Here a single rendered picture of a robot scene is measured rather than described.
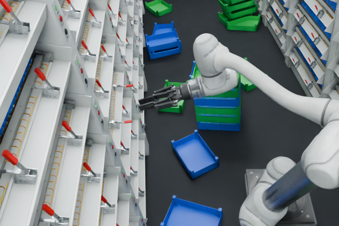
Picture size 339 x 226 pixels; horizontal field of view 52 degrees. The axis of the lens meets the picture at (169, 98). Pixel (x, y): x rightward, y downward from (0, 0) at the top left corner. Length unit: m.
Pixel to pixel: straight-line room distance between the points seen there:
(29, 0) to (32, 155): 0.41
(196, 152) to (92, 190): 1.31
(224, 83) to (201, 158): 0.99
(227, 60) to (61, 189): 0.75
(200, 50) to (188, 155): 1.17
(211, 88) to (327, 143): 0.55
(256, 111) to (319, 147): 1.55
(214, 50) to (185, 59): 1.89
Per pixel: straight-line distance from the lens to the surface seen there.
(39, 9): 0.96
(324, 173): 1.11
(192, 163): 2.34
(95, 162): 1.26
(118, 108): 1.72
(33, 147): 0.83
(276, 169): 1.68
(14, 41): 0.83
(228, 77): 1.46
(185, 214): 2.14
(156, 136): 2.55
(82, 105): 1.18
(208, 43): 1.34
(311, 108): 1.29
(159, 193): 2.24
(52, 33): 1.04
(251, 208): 1.60
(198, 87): 1.47
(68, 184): 0.98
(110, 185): 1.42
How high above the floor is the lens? 1.85
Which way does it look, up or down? 41 degrees down
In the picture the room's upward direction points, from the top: 12 degrees counter-clockwise
